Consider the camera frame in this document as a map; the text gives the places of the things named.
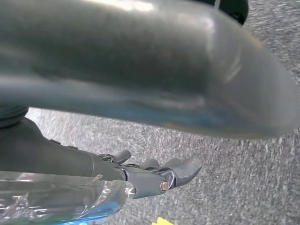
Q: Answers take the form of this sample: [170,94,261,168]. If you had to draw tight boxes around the clear plastic film wrap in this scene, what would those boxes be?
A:
[0,170,136,225]

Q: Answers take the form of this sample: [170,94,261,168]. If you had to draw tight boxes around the yellow floor tape square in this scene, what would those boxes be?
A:
[152,216,175,225]

